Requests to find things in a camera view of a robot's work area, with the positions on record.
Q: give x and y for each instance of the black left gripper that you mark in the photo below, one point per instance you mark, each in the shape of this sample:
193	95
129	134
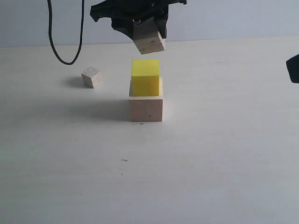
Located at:
125	13

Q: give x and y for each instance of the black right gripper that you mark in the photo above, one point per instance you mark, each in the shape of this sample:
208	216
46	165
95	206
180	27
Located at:
292	65

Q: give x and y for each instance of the medium ridged wooden cube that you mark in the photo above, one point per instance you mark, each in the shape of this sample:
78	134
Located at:
147	38

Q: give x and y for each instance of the yellow cube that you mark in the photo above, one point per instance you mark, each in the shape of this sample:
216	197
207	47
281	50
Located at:
145	77

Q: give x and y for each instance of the large light wooden cube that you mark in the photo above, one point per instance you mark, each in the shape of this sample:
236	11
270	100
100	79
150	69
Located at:
146	108

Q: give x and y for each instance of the small pale wooden cube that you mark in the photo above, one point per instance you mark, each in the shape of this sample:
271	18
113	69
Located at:
91	77

